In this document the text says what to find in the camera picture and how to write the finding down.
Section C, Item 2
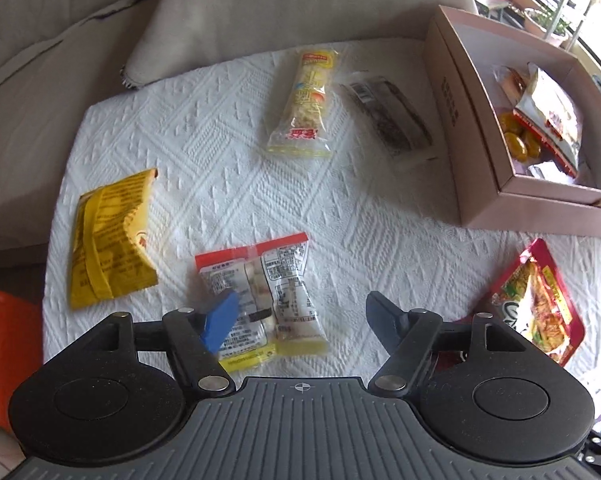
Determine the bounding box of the dark clear snack packet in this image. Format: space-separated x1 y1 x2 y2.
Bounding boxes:
338 76 439 163

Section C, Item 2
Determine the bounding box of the long yellow snack packet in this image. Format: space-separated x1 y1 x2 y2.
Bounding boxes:
266 47 339 159

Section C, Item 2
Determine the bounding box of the clear bread bun packet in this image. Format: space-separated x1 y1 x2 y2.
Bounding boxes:
493 65 529 98

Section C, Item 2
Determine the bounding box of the beige cushion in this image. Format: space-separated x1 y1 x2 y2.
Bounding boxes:
123 0 479 91

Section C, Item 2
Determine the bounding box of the white packet with red stripes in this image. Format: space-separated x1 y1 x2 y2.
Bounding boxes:
513 62 584 168

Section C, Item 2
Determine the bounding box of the dark stool with light top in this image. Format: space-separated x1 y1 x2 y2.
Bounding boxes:
473 0 511 23

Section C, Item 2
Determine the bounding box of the blue and white snack packet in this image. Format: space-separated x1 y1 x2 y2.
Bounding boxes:
528 160 579 181

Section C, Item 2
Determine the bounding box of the red noodle snack packet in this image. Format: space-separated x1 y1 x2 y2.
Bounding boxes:
451 237 586 367

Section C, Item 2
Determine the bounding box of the potted green plant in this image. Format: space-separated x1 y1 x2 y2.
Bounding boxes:
523 7 571 48

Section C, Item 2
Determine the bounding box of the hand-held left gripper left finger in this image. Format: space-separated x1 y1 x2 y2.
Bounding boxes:
96 289 240 395

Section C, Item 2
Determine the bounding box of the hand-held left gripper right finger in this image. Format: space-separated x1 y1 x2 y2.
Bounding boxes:
365 290 514 396

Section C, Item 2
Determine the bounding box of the beige sofa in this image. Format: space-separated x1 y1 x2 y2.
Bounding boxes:
0 0 181 271

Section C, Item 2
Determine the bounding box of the clear packet with red edge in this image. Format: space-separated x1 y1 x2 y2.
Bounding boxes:
194 232 328 373

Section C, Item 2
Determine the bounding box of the orange plastic stool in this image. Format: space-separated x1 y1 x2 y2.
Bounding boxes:
0 284 44 433

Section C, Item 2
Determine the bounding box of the pink cardboard box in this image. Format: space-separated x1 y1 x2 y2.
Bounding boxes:
425 5 601 238

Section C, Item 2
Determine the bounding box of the white textured tablecloth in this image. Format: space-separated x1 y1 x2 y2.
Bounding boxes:
40 37 601 381

